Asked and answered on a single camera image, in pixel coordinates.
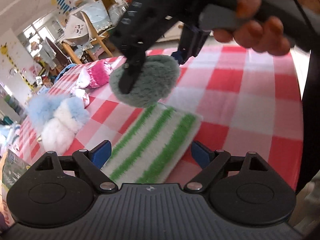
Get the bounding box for green striped white cloth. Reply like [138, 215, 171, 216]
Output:
[100, 104, 202, 184]

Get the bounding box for pink and white fluffy sock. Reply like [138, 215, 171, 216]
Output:
[75, 60, 113, 90]

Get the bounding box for light blue fluffy toy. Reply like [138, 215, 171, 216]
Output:
[25, 95, 66, 133]

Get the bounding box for blue stool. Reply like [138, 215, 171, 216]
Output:
[53, 64, 76, 80]

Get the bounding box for small white pink cloth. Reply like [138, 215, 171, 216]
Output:
[71, 88, 90, 108]

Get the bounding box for giraffe height chart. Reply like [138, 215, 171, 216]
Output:
[0, 44, 34, 90]

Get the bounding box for cardboard box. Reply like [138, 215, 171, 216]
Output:
[0, 149, 32, 228]

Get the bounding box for red checkered tablecloth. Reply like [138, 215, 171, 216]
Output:
[19, 45, 305, 191]

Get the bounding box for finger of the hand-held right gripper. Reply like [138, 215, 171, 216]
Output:
[119, 51, 147, 95]
[171, 28, 208, 65]

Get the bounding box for person's right hand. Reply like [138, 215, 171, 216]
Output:
[212, 0, 292, 56]

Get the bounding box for hanging clothes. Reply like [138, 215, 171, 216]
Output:
[41, 37, 72, 67]

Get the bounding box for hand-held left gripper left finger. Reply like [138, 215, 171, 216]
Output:
[32, 140, 118, 193]

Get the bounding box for wooden chair with blue cover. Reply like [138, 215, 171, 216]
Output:
[80, 0, 113, 58]

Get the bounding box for white and blue fluffy toy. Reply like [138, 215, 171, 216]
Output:
[53, 97, 90, 133]

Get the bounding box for grey-green fluffy ball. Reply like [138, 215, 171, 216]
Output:
[109, 55, 180, 108]

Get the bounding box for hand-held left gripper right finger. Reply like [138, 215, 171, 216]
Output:
[184, 141, 269, 193]

